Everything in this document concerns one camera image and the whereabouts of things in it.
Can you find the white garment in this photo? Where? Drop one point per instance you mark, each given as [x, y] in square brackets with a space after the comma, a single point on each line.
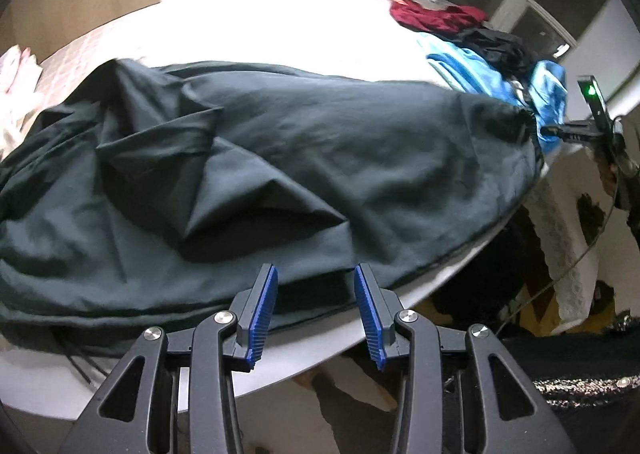
[25, 76]

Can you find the black garment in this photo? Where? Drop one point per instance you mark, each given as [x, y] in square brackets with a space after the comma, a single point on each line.
[500, 48]

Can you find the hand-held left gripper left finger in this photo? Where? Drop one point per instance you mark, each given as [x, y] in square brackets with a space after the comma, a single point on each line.
[262, 319]

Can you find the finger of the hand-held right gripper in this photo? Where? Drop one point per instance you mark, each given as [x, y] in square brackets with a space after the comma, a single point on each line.
[575, 129]

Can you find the blue garment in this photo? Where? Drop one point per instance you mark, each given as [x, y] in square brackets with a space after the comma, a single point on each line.
[470, 68]

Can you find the yellow patterned rug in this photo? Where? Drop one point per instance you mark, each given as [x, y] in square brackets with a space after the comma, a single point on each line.
[537, 304]

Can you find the white lace cloth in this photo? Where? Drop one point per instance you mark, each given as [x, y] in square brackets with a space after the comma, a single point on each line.
[555, 234]

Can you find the beige ribbed sweater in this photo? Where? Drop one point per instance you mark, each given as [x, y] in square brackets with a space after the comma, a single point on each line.
[12, 128]

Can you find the person's black sparkly clothing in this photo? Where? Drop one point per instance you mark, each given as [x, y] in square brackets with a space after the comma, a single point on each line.
[590, 384]

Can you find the dark green pants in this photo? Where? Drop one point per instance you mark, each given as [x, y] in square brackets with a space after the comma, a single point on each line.
[300, 158]

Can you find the dark red garment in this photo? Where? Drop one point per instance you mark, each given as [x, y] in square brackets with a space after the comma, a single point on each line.
[430, 16]

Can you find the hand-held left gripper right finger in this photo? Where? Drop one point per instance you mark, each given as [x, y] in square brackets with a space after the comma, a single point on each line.
[367, 319]

